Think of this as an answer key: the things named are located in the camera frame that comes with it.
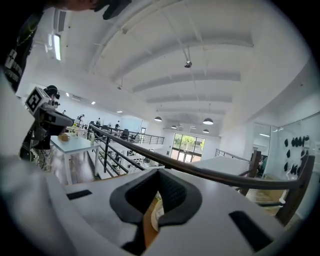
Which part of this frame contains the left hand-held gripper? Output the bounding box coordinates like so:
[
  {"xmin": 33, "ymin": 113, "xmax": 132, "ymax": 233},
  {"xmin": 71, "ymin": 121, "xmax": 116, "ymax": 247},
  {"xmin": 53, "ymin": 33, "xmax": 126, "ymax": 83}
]
[{"xmin": 24, "ymin": 86, "xmax": 75, "ymax": 136}]

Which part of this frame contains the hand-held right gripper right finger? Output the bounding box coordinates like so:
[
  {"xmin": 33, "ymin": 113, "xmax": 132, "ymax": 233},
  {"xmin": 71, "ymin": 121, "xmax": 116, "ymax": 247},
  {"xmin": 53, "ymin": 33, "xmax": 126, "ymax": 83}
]
[{"xmin": 146, "ymin": 169, "xmax": 289, "ymax": 256}]

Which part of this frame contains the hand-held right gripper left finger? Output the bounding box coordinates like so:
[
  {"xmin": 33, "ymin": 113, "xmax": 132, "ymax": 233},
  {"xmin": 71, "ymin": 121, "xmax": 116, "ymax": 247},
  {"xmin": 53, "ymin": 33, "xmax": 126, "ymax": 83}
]
[{"xmin": 46, "ymin": 168, "xmax": 161, "ymax": 256}]

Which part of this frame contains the white glass-top desk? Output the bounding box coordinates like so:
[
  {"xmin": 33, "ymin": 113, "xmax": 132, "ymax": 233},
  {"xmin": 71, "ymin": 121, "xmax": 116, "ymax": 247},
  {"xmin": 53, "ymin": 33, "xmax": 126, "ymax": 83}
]
[{"xmin": 49, "ymin": 134, "xmax": 101, "ymax": 186}]

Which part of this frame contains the long white counter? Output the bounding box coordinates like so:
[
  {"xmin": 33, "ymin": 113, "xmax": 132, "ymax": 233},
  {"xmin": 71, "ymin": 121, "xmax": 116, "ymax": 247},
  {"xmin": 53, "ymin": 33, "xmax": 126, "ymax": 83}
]
[{"xmin": 192, "ymin": 157, "xmax": 251, "ymax": 176}]

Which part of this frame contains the brown wooden table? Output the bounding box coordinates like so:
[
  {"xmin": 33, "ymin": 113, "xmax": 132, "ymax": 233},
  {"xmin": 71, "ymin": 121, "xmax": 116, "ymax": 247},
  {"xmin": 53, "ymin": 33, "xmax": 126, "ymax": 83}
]
[{"xmin": 142, "ymin": 190, "xmax": 162, "ymax": 249}]

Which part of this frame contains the round beige container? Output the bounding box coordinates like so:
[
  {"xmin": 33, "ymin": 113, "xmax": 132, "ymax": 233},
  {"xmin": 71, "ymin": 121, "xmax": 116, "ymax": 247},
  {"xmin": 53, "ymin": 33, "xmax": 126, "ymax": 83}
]
[{"xmin": 150, "ymin": 197, "xmax": 165, "ymax": 233}]

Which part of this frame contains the black printed shirt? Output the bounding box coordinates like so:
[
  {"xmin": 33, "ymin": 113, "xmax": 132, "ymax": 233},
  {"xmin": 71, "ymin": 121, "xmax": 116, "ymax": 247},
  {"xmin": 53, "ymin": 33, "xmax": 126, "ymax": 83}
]
[{"xmin": 0, "ymin": 9, "xmax": 44, "ymax": 94}]

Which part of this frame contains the glass entrance door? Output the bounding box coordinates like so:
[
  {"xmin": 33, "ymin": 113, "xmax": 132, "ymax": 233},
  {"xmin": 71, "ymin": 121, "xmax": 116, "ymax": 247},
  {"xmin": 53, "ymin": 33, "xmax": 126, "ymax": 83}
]
[{"xmin": 172, "ymin": 132, "xmax": 206, "ymax": 164}]

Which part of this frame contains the long fluorescent ceiling lamp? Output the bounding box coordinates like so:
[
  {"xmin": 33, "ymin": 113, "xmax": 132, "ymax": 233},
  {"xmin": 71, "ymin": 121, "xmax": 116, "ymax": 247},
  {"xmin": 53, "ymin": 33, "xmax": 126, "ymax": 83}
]
[{"xmin": 53, "ymin": 33, "xmax": 62, "ymax": 62}]

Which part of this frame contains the person's head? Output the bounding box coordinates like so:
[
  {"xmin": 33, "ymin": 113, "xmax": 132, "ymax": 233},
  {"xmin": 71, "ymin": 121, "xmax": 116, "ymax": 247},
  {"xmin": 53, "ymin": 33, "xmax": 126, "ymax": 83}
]
[{"xmin": 59, "ymin": 0, "xmax": 106, "ymax": 12}]

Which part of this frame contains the group of black wall-hung items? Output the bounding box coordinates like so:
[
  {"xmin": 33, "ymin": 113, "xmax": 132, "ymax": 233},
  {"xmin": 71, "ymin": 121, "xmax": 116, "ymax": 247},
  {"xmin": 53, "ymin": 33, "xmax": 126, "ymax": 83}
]
[{"xmin": 283, "ymin": 134, "xmax": 311, "ymax": 176}]

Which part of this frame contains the black head-worn camera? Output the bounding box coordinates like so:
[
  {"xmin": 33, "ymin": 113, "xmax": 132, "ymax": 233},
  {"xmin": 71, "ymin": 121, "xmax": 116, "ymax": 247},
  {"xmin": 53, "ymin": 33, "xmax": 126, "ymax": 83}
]
[{"xmin": 93, "ymin": 0, "xmax": 133, "ymax": 21}]

